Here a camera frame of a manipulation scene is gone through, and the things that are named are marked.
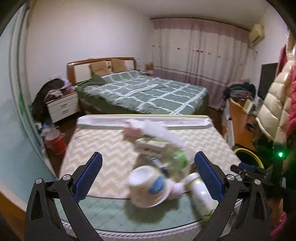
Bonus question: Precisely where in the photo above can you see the red puffer jacket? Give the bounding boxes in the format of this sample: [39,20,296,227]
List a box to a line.
[286,67,296,139]

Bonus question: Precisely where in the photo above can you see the brown right pillow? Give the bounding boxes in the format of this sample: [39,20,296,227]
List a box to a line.
[111,58,128,73]

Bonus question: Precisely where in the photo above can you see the red bucket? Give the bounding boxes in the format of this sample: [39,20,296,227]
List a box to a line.
[44,130,66,155]

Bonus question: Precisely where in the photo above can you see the pile of clothes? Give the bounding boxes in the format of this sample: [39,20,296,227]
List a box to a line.
[223,82,256,101]

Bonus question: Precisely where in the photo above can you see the white air conditioner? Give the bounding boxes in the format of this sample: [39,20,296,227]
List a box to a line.
[249,24,265,45]

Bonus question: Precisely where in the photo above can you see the green plaid bed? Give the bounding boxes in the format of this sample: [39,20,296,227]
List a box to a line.
[76,70,208,115]

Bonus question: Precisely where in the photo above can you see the clear green plastic bottle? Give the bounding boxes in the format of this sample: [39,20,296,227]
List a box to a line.
[166,150,189,182]

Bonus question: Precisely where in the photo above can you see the zigzag patterned bedspread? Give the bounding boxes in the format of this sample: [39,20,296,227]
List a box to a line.
[60,115,240,240]

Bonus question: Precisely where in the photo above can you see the wooden long desk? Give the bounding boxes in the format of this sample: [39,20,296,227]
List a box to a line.
[228,99,257,152]

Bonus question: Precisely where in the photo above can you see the brown pillow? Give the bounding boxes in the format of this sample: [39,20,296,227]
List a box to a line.
[111,58,128,73]
[89,61,111,76]

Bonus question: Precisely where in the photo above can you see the white green lotion bottle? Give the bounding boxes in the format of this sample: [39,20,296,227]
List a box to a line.
[183,172,219,221]

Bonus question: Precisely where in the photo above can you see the brown left pillow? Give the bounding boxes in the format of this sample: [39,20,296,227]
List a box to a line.
[89,61,111,76]

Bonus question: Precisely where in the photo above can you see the cream puffer jacket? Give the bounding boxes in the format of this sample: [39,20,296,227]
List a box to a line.
[256,59,295,145]

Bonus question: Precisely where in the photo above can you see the black bag on nightstand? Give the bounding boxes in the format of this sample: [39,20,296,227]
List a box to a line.
[31,78,64,123]

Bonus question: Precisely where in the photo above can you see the wooden headboard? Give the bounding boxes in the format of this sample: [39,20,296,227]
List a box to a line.
[67,57,137,86]

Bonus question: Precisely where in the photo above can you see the black television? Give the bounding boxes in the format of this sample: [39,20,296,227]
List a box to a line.
[257,63,278,100]

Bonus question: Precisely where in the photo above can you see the white paper cup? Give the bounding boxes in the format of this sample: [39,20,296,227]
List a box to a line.
[128,165,173,208]

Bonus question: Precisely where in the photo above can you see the white nightstand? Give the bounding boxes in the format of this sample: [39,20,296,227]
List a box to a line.
[46,91,80,123]

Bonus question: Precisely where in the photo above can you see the pink white curtain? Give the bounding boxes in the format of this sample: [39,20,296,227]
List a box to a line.
[150,18,249,109]

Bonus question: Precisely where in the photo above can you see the yellow rimmed trash bin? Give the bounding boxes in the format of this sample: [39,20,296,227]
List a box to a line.
[233,148,264,169]

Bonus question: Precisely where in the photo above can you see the white cardboard box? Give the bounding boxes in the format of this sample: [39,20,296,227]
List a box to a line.
[134,137,169,157]

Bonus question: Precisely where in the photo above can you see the white pink folded cloth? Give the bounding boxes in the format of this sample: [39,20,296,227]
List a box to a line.
[123,119,184,149]

